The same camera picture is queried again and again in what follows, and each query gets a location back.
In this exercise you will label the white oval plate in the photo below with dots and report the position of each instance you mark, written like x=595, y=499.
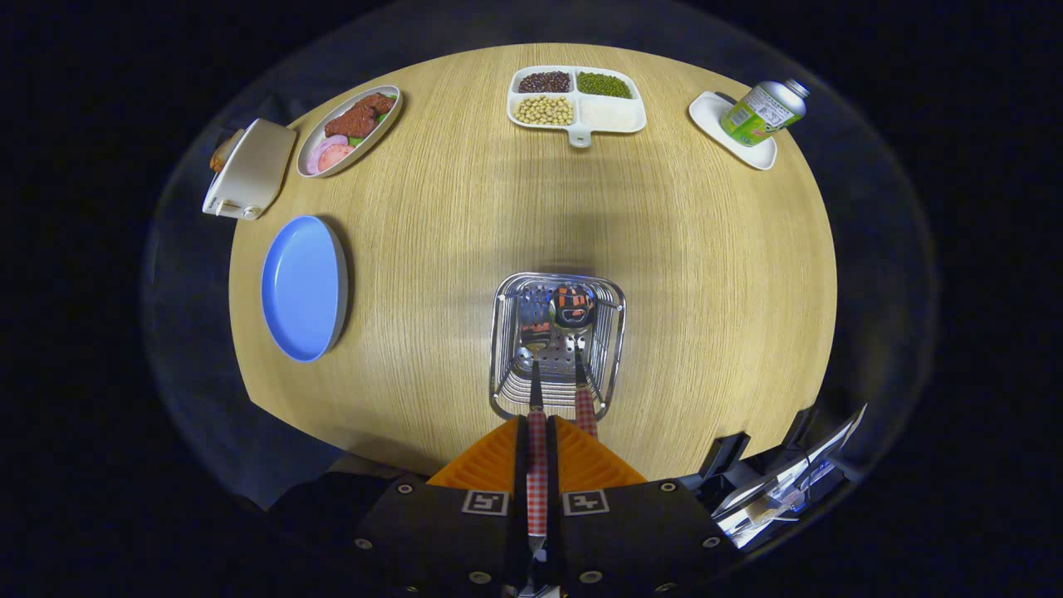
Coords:
x=311, y=164

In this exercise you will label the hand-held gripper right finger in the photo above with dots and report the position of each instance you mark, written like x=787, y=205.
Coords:
x=553, y=465

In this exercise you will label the green lettuce leaf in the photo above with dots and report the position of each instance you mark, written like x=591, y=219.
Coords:
x=383, y=117

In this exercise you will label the pile of dark red beans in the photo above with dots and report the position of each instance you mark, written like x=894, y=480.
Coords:
x=544, y=81

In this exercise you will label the green and silver bottle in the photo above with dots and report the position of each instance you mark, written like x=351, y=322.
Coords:
x=760, y=112

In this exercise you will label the white square saucer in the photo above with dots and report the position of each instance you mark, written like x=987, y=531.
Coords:
x=706, y=112

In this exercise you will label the perforated metal basket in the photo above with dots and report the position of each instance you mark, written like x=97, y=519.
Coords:
x=556, y=353

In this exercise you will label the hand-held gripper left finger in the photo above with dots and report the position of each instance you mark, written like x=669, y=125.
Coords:
x=521, y=465

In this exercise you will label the pale flat equipment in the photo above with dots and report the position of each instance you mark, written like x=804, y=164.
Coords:
x=781, y=490

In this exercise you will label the pile of green beans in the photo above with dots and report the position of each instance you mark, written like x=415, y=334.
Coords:
x=604, y=84

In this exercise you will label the cream white toaster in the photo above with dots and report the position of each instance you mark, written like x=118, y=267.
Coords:
x=257, y=166

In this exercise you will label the brown meat steak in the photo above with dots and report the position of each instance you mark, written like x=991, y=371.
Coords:
x=357, y=120

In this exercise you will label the brown toast slice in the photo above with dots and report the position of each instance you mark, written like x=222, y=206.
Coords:
x=222, y=154

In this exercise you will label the pale pink ham slice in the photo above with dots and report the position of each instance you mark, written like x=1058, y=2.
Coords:
x=317, y=154

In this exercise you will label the pile of white rice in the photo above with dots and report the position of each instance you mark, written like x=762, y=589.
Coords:
x=612, y=115

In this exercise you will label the pile of yellow soybeans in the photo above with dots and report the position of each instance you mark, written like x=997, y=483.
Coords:
x=544, y=110

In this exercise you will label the white divided tray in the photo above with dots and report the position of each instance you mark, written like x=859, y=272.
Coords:
x=581, y=137

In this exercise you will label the blue round plate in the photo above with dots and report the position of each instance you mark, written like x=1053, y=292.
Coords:
x=303, y=291

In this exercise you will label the salmon pink ham slice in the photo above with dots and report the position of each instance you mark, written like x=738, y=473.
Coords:
x=338, y=156

